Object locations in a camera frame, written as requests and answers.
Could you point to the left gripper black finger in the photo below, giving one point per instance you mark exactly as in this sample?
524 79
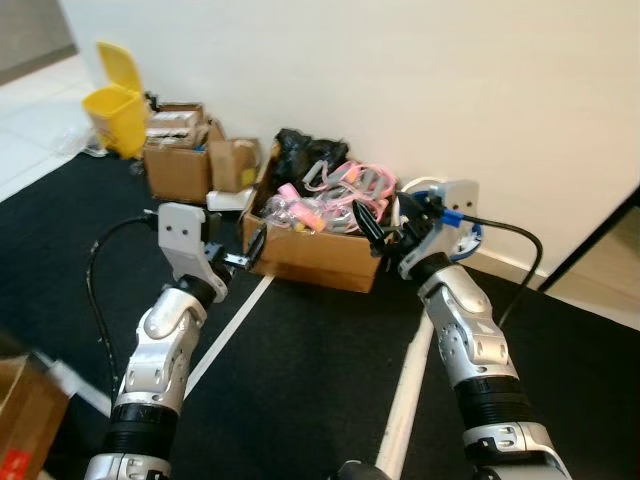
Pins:
213 226
256 250

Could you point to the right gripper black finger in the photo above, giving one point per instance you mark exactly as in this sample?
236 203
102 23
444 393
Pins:
408 202
370 226

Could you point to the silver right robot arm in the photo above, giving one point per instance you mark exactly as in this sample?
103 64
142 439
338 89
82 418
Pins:
470 340

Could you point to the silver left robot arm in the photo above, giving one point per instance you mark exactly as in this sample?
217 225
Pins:
165 340

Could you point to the yellow plastic rubbish bin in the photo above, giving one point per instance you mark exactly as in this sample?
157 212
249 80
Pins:
118 115

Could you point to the pink plastic items pile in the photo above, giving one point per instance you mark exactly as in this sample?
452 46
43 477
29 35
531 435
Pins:
320 195

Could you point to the wide brown cardboard box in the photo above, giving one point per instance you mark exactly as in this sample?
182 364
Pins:
320 260

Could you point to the tall brown cardboard box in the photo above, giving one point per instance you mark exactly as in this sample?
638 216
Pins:
175 175

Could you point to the small brown cardboard box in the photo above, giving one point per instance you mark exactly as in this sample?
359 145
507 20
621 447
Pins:
235 165

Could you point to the blue plastic basin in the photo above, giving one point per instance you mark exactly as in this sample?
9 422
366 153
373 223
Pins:
477 236

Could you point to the thin white floor tape strip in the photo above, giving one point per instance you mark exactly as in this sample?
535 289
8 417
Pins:
230 335

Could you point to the black plastic bag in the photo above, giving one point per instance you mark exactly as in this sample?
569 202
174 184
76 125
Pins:
300 150

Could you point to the white packets stack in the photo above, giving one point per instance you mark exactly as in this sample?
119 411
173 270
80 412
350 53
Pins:
175 122

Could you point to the black floor mat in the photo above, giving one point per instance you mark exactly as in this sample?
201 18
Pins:
320 380

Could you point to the wide white floor tape strip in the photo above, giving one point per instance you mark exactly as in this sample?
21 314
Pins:
403 410

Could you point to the grey robot leg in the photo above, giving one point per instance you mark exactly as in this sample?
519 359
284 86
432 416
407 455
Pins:
362 472

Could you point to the cardboard box with red print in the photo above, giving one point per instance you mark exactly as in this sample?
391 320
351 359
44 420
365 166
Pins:
25 420

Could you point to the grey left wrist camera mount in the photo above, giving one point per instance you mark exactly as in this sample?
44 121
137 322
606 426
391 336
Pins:
185 235

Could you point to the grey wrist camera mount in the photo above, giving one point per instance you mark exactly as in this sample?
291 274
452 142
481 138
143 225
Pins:
185 235
458 198

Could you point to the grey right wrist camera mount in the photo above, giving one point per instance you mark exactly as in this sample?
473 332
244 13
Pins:
458 198

